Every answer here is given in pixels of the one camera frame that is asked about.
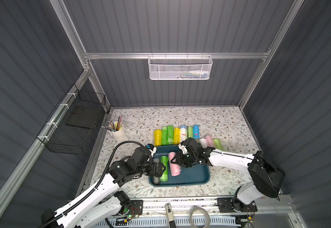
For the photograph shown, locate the white pen cup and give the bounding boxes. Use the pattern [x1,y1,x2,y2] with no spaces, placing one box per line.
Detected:
[102,116,127,141]

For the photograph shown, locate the white wire wall basket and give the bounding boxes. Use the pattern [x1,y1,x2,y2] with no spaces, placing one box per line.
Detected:
[147,55,213,80]

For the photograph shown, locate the pink trash bag roll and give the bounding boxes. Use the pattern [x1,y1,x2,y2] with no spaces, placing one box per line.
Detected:
[204,135,215,148]
[168,152,181,176]

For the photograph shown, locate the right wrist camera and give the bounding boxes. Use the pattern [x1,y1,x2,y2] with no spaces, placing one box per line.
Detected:
[178,140,189,154]

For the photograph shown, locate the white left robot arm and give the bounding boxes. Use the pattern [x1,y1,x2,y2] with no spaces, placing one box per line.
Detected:
[40,141,166,228]

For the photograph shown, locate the left yellow trash bag roll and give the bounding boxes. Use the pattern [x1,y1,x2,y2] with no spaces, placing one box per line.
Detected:
[154,129,162,147]

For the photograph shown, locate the white blue trash bag roll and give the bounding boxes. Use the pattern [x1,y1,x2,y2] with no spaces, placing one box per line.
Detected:
[180,125,187,142]

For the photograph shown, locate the dark green trash bag roll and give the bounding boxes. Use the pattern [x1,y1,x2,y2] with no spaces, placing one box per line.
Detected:
[167,125,174,145]

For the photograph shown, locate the pale green trash bag roll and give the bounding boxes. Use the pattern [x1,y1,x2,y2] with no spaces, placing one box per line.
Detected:
[213,138,224,151]

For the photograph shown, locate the grey trash bag roll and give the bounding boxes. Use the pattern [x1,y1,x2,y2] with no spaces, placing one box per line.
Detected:
[152,158,160,185]

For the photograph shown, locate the tape roll ring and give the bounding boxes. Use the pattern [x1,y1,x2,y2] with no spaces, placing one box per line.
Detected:
[189,206,211,228]

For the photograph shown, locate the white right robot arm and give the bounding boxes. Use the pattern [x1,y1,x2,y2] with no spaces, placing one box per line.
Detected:
[169,138,285,212]

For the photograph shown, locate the black wire wall basket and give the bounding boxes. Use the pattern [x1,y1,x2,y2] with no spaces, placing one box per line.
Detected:
[37,86,107,155]

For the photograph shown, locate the yellow trash bag roll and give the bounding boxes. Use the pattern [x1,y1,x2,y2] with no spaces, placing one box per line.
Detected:
[173,127,181,145]
[154,129,162,147]

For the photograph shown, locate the light green trash bag roll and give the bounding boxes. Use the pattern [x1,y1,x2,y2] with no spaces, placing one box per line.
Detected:
[187,126,194,138]

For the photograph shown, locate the teal plastic storage box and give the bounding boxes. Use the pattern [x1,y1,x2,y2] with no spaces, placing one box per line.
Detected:
[148,145,210,187]

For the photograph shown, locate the grey handheld device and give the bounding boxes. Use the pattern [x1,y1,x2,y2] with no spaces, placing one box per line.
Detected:
[165,203,176,228]

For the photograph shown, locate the bright green trash bag roll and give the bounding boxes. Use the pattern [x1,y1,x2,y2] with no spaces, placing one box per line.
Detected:
[161,126,168,145]

